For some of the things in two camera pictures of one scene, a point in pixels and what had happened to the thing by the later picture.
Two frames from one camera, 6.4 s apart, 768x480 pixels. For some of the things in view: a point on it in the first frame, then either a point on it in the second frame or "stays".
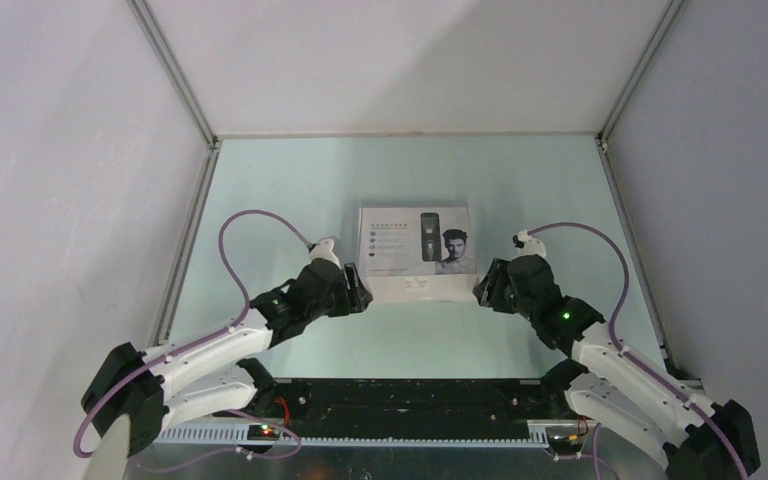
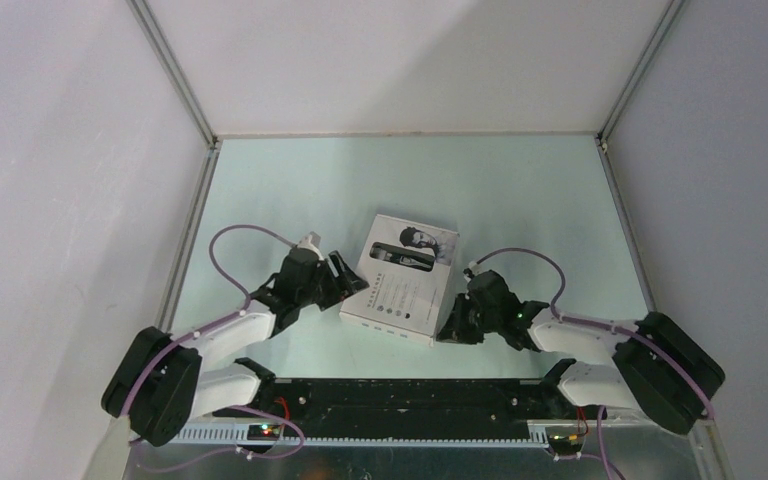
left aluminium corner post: x=170 y=65 stays
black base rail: x=398 y=406 stays
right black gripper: x=488 y=292 to x=454 y=329
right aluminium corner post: x=668 y=17 stays
